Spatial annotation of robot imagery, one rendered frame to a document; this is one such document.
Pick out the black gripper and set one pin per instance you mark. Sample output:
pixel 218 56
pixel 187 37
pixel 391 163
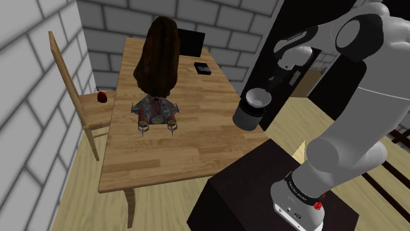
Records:
pixel 282 76

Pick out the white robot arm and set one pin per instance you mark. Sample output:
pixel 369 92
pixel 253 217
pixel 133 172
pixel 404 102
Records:
pixel 368 121

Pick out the small black box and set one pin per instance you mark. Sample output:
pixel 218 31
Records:
pixel 202 68

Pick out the black flat screen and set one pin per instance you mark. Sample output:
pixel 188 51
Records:
pixel 191 43

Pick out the wooden table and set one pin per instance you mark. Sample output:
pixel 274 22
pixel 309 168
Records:
pixel 198 134

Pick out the dark robot stand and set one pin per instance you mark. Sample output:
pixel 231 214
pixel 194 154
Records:
pixel 243 192

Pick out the tall dark brown rounded object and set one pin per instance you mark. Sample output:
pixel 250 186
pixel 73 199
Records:
pixel 157 57

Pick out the grey and red toy spaceship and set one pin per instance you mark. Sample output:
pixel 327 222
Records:
pixel 155 110

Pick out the red apple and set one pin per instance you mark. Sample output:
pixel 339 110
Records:
pixel 102 97

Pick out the wooden chair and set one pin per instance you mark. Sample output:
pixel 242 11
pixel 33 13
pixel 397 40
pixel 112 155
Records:
pixel 93 112

